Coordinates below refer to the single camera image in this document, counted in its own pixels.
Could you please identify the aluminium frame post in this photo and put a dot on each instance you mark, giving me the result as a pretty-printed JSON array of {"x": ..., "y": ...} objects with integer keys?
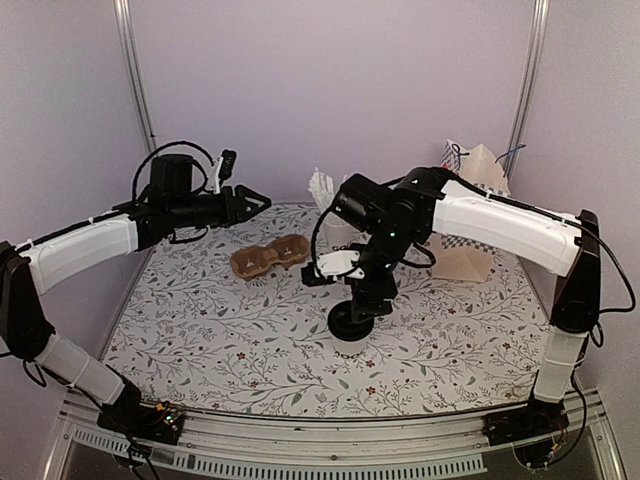
[
  {"x": 125, "y": 28},
  {"x": 526, "y": 26}
]

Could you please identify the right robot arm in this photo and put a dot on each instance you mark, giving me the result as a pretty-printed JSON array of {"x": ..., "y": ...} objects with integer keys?
[{"x": 436, "y": 200}]

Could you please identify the bundle of white wrapped straws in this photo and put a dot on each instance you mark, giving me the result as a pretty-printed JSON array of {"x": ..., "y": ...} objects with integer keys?
[{"x": 323, "y": 188}]

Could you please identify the brown cardboard cup carrier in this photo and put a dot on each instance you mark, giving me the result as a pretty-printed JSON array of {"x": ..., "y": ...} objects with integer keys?
[{"x": 255, "y": 261}]

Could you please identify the checkered paper takeout bag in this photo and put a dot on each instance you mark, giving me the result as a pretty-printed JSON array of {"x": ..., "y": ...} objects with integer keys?
[{"x": 464, "y": 248}]

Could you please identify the white paper coffee cup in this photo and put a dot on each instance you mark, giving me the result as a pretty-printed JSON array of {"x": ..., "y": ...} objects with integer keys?
[{"x": 349, "y": 349}]

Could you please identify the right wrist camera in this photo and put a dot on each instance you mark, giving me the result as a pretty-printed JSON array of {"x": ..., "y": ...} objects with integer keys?
[{"x": 331, "y": 267}]

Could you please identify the front aluminium rail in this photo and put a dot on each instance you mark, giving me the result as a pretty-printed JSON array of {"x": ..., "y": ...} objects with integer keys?
[{"x": 216, "y": 445}]

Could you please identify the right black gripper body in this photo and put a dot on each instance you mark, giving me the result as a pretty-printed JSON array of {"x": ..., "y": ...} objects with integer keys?
[{"x": 360, "y": 292}]

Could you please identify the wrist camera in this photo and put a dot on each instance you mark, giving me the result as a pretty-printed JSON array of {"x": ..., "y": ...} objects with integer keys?
[
  {"x": 331, "y": 267},
  {"x": 221, "y": 170}
]

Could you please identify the white cup holding straws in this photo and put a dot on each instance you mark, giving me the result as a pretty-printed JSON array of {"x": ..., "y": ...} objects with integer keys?
[{"x": 338, "y": 236}]

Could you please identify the floral patterned table mat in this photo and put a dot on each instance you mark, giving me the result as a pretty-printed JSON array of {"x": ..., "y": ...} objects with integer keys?
[{"x": 195, "y": 334}]

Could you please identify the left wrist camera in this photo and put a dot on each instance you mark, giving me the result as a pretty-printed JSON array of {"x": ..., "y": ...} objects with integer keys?
[{"x": 221, "y": 170}]

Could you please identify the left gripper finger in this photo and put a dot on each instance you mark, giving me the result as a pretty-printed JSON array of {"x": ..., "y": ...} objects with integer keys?
[
  {"x": 251, "y": 200},
  {"x": 247, "y": 212}
]

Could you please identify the black plastic cup lid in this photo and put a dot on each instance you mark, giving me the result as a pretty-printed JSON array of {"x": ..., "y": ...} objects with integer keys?
[{"x": 343, "y": 326}]

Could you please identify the left aluminium frame post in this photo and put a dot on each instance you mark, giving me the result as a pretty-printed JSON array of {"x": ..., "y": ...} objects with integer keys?
[{"x": 125, "y": 28}]

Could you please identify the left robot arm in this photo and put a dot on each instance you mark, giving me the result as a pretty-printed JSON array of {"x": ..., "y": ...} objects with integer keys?
[{"x": 168, "y": 202}]

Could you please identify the right aluminium frame post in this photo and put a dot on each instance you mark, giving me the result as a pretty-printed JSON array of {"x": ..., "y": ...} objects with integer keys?
[{"x": 526, "y": 26}]

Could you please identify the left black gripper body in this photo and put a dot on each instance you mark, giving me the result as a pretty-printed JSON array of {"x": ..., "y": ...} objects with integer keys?
[{"x": 223, "y": 216}]

